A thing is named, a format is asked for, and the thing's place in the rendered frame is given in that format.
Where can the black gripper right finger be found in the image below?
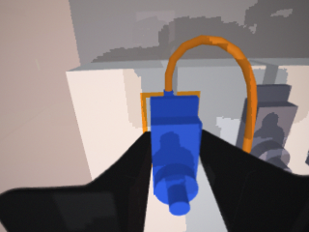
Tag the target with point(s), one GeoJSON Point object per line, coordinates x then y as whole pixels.
{"type": "Point", "coordinates": [253, 195]}

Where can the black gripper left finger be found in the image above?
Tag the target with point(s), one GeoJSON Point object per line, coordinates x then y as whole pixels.
{"type": "Point", "coordinates": [116, 201]}

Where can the blue micro servo with orange cable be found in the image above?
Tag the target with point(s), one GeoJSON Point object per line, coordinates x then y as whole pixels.
{"type": "Point", "coordinates": [176, 130]}

